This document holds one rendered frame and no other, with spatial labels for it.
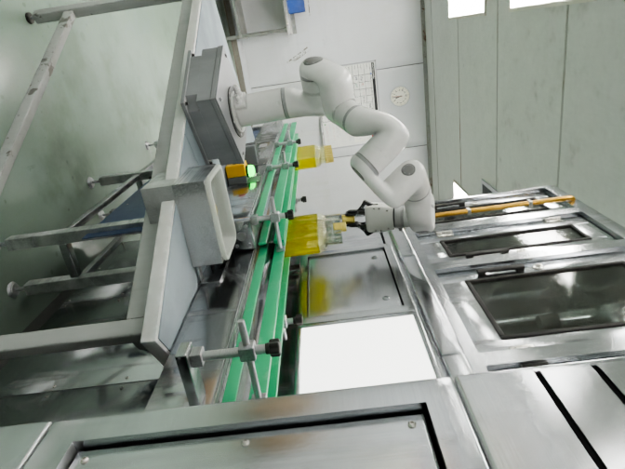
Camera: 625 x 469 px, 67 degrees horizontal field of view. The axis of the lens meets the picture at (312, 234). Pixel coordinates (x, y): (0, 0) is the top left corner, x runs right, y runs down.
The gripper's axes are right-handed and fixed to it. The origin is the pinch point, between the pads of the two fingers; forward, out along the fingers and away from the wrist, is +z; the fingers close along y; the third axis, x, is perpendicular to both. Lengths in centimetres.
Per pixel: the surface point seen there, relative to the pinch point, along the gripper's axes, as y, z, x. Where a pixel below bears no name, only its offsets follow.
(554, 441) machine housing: 24, -43, 117
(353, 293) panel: -12.5, -4.7, 30.4
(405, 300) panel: -11.7, -20.9, 34.9
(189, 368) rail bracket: 15, 7, 100
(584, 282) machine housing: -17, -72, 15
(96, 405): -14, 52, 81
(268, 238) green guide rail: 6.0, 20.6, 28.9
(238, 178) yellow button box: 17.4, 40.6, -0.5
